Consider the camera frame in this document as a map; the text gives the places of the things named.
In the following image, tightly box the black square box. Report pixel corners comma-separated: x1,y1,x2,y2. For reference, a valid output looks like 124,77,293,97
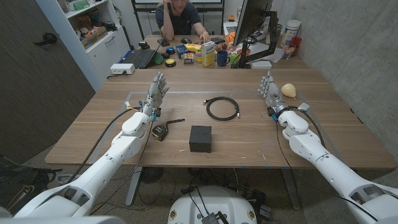
188,125,213,154

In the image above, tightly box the dark blue mug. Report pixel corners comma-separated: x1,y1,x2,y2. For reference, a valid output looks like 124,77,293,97
216,50,231,67

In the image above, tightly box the cream balloon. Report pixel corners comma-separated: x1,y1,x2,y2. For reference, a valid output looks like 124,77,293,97
280,83,297,100

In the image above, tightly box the grey table leg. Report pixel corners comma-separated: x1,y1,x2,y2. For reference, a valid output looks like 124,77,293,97
125,166,143,207
280,167,302,211

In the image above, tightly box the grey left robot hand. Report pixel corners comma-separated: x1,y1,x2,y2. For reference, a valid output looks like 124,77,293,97
141,72,170,118

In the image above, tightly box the black coiled Ethernet cable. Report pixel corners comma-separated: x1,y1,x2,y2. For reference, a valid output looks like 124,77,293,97
203,96,241,122

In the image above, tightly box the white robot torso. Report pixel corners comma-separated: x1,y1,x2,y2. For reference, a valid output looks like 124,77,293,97
167,185,258,224

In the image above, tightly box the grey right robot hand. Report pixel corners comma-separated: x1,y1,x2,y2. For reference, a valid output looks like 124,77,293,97
256,70,290,118

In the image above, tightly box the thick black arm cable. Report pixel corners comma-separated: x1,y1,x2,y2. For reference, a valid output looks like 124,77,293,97
289,105,326,147
65,106,142,185

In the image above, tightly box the flat white box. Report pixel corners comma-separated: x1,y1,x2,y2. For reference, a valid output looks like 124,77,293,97
250,60,273,70

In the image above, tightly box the white power box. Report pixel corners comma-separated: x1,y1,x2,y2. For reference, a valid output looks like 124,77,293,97
109,63,136,75

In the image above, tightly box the yellow white carton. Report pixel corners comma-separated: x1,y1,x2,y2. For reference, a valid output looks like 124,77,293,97
201,41,216,67

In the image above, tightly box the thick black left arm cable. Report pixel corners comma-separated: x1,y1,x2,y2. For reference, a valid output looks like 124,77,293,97
65,106,142,185

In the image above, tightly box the cardboard box with toys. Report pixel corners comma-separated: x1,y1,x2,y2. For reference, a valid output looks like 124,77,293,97
80,26,108,50

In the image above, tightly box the blue box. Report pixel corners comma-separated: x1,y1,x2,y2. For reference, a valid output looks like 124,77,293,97
174,44,189,59

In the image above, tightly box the white shelf cabinet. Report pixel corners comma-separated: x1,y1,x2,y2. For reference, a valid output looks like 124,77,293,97
35,0,131,93

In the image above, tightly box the black round fan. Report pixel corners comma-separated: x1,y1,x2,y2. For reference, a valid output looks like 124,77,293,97
139,167,165,184

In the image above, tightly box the white shoe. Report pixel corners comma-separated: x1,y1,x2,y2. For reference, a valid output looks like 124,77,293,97
56,173,81,184

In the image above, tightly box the black door handle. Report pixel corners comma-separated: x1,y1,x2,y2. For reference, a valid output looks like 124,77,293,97
33,32,58,47

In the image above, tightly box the black laptop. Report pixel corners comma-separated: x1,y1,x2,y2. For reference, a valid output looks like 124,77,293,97
123,32,167,69

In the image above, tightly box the black bag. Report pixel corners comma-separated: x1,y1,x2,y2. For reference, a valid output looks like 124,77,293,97
0,155,63,215

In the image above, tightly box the red cup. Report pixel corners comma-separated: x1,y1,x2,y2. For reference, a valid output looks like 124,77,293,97
290,36,303,57

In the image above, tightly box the black yellow measuring tape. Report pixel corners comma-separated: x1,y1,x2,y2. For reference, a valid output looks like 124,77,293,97
152,118,185,142

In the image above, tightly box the black computer monitor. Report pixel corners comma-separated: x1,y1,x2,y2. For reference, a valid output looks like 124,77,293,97
232,0,274,47

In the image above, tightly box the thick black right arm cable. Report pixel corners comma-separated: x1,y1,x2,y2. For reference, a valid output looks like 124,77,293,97
289,105,326,147

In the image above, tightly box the small grey electronics box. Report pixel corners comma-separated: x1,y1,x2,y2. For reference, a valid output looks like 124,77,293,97
201,211,229,224

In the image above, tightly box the white printed canister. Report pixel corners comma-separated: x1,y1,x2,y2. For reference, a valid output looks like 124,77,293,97
280,19,302,48

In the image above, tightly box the person in dark shirt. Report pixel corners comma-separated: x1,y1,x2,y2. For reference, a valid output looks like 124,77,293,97
154,0,211,44

